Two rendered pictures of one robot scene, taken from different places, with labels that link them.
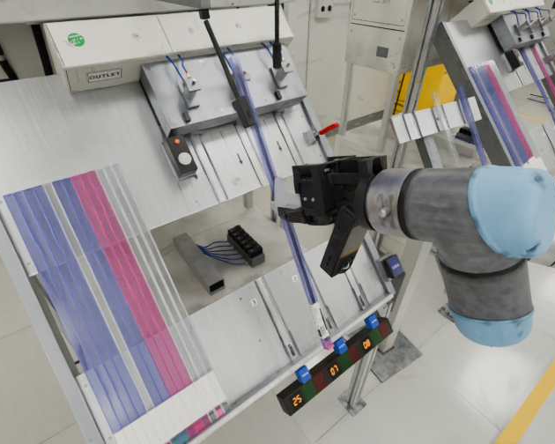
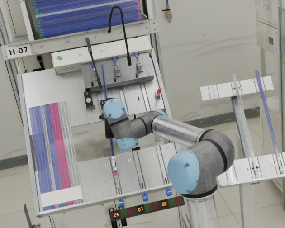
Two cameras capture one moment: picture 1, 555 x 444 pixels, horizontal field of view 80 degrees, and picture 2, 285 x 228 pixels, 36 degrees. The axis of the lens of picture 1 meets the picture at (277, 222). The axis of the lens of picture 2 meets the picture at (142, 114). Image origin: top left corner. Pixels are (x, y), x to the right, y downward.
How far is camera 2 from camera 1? 1.47 m
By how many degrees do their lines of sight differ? 30
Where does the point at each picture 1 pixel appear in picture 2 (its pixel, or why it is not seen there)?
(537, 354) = not seen: outside the picture
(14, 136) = (36, 89)
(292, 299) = (125, 168)
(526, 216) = (106, 107)
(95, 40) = (65, 57)
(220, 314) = (90, 165)
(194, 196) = (92, 116)
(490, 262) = (110, 121)
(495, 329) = (119, 142)
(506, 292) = (116, 130)
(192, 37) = (101, 53)
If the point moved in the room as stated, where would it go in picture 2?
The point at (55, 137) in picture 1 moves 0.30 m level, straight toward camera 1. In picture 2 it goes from (48, 90) to (44, 112)
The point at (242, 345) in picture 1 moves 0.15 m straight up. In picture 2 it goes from (96, 181) to (90, 152)
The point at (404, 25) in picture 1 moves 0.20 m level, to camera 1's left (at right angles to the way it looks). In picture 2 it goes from (277, 25) to (242, 26)
